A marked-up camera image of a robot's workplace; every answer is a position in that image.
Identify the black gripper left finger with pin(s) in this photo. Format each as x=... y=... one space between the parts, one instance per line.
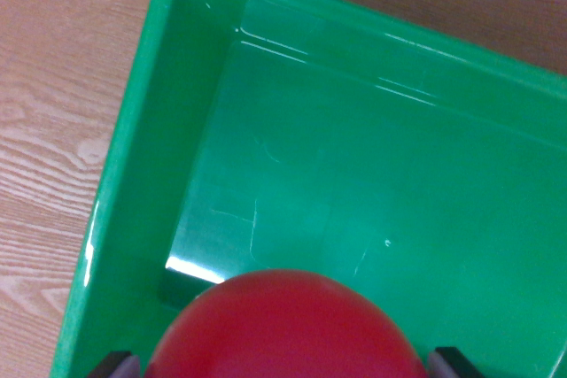
x=116 y=365

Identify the red toy tomato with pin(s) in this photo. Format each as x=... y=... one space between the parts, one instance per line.
x=288 y=329

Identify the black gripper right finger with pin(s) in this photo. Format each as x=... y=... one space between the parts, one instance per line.
x=452 y=364

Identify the green plastic bin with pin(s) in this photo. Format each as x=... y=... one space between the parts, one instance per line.
x=354 y=152

